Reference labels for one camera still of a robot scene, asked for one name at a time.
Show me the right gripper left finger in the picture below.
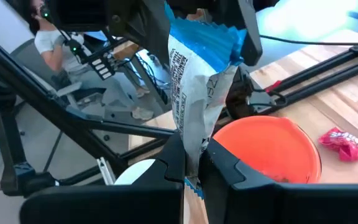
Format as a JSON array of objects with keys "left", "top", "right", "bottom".
[{"left": 19, "top": 133, "right": 188, "bottom": 224}]

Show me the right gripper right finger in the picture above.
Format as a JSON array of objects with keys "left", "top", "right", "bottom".
[{"left": 198, "top": 139, "right": 358, "bottom": 224}]

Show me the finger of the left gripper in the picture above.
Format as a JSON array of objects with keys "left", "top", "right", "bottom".
[
  {"left": 141, "top": 0, "right": 171, "bottom": 65},
  {"left": 236, "top": 0, "right": 263, "bottom": 67}
]

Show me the blue and white candy bar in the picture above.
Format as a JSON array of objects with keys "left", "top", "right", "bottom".
[{"left": 163, "top": 1, "right": 249, "bottom": 200}]

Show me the red Skittles candy pack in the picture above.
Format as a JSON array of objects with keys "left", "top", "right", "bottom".
[{"left": 318, "top": 126, "right": 358, "bottom": 163}]

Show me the white plastic bucket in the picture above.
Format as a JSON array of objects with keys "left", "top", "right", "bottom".
[{"left": 113, "top": 158, "right": 157, "bottom": 186}]

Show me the person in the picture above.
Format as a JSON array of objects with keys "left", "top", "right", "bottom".
[{"left": 22, "top": 0, "right": 155, "bottom": 121}]

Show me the black hub with white labels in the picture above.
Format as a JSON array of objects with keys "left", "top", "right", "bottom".
[{"left": 87, "top": 55, "right": 117, "bottom": 81}]

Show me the orange pumpkin face bucket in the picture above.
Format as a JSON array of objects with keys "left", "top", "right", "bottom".
[{"left": 212, "top": 114, "right": 323, "bottom": 185}]

